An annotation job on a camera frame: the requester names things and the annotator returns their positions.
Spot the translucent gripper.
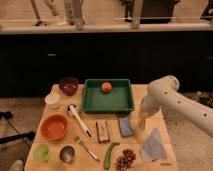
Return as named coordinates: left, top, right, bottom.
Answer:
left=138, top=107, right=156, bottom=125

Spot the yellow banana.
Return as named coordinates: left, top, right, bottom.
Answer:
left=137, top=116, right=146, bottom=132

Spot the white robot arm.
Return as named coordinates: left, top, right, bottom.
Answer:
left=141, top=75, right=213, bottom=138

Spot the metal cup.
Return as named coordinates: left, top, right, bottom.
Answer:
left=59, top=146, right=75, bottom=163

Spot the small white cup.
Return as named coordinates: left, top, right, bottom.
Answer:
left=45, top=92, right=60, bottom=109

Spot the light green cup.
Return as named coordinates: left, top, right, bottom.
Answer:
left=33, top=144, right=50, bottom=162

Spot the blue sponge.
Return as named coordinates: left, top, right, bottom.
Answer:
left=119, top=117, right=133, bottom=137

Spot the green plastic tray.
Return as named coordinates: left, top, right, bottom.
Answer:
left=82, top=79, right=135, bottom=114

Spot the blue folded cloth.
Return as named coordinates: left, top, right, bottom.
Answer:
left=140, top=128, right=167, bottom=161

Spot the brown rectangular block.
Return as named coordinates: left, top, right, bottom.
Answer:
left=96, top=119, right=110, bottom=143

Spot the orange fruit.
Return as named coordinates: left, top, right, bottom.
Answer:
left=101, top=82, right=112, bottom=93

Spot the bunch of red grapes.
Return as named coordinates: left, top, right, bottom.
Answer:
left=115, top=149, right=136, bottom=171

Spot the green cucumber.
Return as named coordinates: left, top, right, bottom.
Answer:
left=103, top=142, right=120, bottom=170

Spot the dark red bowl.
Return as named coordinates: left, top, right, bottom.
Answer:
left=59, top=77, right=78, bottom=96

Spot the orange bowl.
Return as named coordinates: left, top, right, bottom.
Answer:
left=40, top=114, right=68, bottom=141

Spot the black tripod stand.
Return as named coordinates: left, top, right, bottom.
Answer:
left=0, top=110, right=36, bottom=145

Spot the white handled kitchen tool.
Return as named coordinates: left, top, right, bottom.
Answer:
left=68, top=104, right=92, bottom=138

